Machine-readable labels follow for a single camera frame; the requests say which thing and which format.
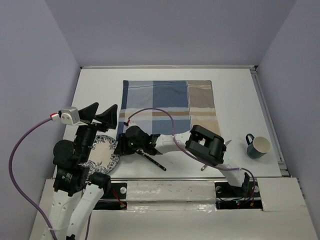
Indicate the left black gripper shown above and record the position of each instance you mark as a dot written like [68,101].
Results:
[109,116]

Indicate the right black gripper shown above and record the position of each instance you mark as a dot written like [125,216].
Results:
[122,147]

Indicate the blue floral ceramic plate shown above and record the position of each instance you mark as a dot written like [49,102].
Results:
[102,158]

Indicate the silver fork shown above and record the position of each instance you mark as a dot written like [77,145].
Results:
[152,161]

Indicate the blue beige plaid cloth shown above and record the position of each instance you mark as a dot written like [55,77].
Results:
[168,106]

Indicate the dark teal cup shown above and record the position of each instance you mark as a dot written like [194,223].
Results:
[257,146]

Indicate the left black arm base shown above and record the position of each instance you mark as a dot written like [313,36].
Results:
[115,199]

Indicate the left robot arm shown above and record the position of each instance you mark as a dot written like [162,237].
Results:
[75,191]

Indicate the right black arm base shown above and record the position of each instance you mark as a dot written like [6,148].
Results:
[233,198]

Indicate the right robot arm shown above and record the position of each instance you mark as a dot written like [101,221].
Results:
[199,143]

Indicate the silver table knife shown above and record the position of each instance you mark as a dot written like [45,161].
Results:
[205,166]

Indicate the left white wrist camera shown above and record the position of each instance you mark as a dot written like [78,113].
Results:
[68,116]

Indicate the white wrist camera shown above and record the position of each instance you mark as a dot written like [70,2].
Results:
[129,123]
[68,116]

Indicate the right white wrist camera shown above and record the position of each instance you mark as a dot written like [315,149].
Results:
[129,123]

